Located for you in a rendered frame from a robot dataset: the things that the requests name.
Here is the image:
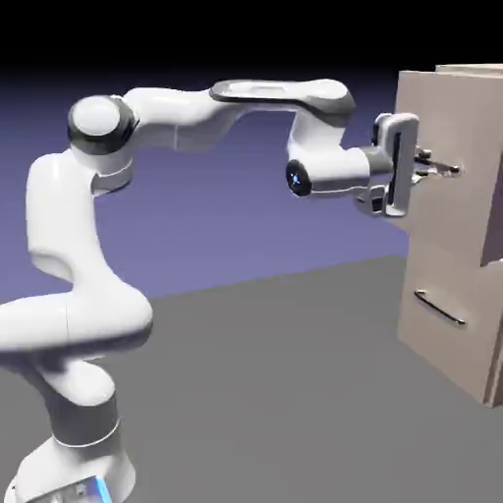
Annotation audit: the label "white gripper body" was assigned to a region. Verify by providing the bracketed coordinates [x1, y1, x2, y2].
[371, 112, 420, 218]

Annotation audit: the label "thin silver drawer handle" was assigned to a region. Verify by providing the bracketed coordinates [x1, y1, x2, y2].
[425, 157, 462, 177]

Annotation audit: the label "tall light wood drawer front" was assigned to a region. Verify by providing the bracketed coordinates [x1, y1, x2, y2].
[393, 70, 503, 269]

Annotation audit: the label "light wood cabinet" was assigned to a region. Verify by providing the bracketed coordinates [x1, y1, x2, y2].
[396, 63, 503, 410]

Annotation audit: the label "short light wood drawer front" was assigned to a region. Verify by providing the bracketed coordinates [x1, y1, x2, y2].
[397, 232, 495, 407]

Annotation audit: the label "long silver drawer handle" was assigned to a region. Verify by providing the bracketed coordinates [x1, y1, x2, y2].
[414, 289, 468, 327]

